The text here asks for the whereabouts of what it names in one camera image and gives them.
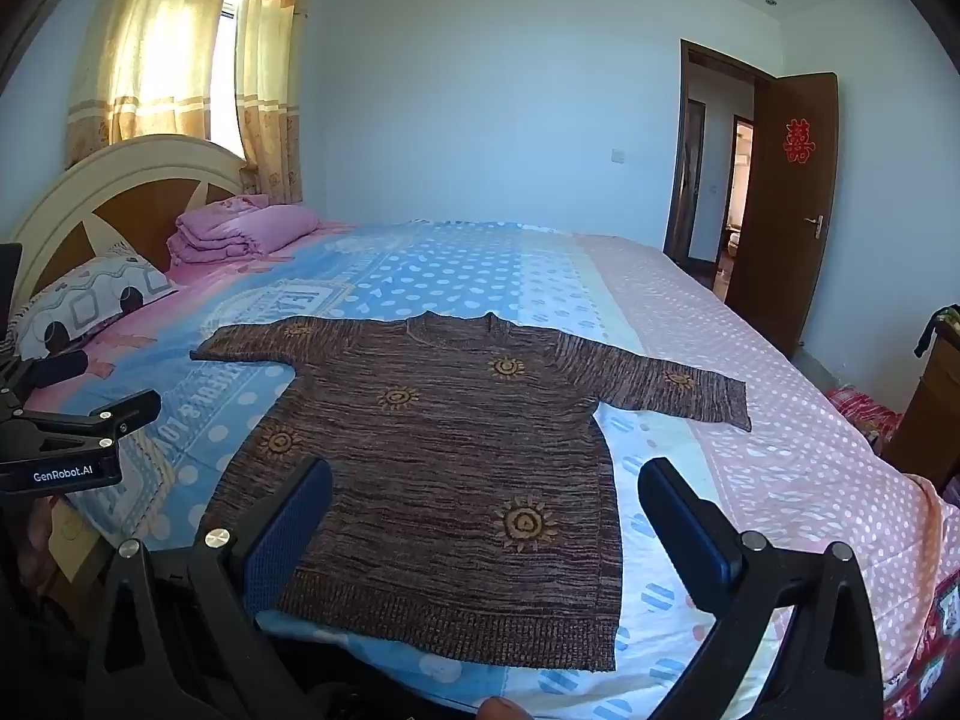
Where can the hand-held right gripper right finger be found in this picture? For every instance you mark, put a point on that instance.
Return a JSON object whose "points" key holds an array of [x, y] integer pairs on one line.
{"points": [[679, 532]]}

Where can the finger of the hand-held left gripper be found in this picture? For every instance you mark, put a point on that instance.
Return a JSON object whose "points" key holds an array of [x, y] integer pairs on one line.
{"points": [[112, 412], [64, 366]]}

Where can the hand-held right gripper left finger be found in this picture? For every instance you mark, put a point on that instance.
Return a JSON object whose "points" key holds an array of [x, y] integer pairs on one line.
{"points": [[296, 525]]}

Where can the brown knitted sun-pattern sweater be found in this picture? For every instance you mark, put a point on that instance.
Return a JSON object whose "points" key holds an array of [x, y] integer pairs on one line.
{"points": [[450, 465]]}

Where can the person's right hand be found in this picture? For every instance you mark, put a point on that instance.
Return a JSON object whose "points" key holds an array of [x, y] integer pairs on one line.
{"points": [[510, 710]]}

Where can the grey white patterned pillow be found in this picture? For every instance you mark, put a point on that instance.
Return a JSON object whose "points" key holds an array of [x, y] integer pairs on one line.
{"points": [[82, 300]]}

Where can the blue pink polka-dot bed sheet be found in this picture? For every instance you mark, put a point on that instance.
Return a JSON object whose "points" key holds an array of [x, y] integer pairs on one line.
{"points": [[750, 480]]}

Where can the cream and wood headboard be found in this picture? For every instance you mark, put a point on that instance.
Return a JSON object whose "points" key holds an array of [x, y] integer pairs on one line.
{"points": [[112, 180]]}

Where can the red patterned cloth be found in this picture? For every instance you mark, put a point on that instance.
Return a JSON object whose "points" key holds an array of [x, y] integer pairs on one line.
{"points": [[862, 412]]}

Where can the folded pink quilt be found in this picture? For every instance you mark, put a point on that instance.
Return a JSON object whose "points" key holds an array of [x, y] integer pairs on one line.
{"points": [[240, 229]]}

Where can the brown wooden cabinet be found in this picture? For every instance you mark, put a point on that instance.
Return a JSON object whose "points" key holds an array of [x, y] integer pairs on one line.
{"points": [[930, 420]]}

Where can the brown wooden door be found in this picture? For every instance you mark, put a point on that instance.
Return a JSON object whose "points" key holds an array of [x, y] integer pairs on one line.
{"points": [[780, 240]]}

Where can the dark cloth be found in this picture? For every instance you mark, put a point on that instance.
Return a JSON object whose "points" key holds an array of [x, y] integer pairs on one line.
{"points": [[934, 326]]}

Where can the wide yellow patterned curtain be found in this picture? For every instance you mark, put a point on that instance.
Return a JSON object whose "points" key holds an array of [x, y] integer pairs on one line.
{"points": [[150, 45]]}

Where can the narrow yellow patterned curtain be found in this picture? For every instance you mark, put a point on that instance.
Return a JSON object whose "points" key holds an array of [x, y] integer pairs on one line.
{"points": [[274, 75]]}

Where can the red paper door decoration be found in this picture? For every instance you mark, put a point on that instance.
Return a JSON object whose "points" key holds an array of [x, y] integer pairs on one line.
{"points": [[799, 141]]}

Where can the dark wooden door frame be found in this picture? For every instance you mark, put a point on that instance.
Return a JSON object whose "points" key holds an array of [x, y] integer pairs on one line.
{"points": [[682, 150]]}

